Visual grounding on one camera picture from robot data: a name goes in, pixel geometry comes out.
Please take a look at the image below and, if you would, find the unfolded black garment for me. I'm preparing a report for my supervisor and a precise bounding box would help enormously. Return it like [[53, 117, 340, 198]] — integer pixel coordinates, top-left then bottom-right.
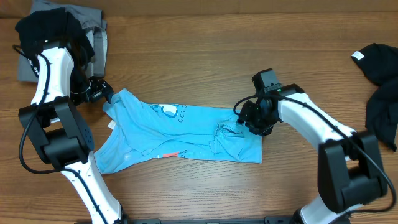
[[351, 43, 397, 151]]

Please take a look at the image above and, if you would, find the folded grey garment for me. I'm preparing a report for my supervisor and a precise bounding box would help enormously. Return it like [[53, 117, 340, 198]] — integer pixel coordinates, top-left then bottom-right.
[[30, 1, 108, 78]]

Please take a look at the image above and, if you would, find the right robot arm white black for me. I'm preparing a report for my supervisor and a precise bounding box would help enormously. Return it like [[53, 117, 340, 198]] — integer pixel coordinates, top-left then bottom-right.
[[236, 84, 396, 223]]

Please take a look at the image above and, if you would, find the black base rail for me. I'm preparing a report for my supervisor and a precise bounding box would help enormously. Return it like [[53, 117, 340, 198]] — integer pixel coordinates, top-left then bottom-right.
[[113, 216, 301, 224]]

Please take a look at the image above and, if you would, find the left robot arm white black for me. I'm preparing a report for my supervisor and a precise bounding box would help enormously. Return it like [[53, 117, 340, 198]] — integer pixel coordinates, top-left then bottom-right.
[[18, 41, 128, 223]]

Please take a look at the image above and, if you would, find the folded black garment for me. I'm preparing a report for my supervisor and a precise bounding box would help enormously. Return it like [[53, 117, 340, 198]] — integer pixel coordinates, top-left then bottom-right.
[[14, 7, 95, 82]]

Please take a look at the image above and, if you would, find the light blue t-shirt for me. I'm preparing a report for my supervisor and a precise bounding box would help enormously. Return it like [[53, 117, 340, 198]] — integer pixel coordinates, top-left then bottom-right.
[[94, 89, 262, 174]]

